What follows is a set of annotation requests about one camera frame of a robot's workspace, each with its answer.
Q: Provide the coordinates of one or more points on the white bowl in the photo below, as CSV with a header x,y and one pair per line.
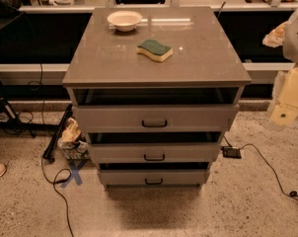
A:
x,y
124,21

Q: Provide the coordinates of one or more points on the blue tape cross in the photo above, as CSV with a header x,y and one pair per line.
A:
x,y
75,167

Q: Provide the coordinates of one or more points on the black power adapter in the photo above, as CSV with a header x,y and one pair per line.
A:
x,y
231,152

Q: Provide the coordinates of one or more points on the black tripod stand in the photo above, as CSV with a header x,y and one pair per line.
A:
x,y
12,122

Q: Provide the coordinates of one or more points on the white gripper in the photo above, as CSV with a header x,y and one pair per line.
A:
x,y
297,39

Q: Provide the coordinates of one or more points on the grey drawer cabinet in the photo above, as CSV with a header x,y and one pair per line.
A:
x,y
204,69

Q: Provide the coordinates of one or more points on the grey drawer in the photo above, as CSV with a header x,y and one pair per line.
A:
x,y
154,178
148,118
154,152

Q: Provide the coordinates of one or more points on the green yellow sponge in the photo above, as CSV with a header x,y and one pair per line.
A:
x,y
154,50

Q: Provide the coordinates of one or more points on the crumpled bag of items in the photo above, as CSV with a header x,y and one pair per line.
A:
x,y
72,142

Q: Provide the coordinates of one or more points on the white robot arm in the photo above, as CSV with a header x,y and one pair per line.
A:
x,y
286,36

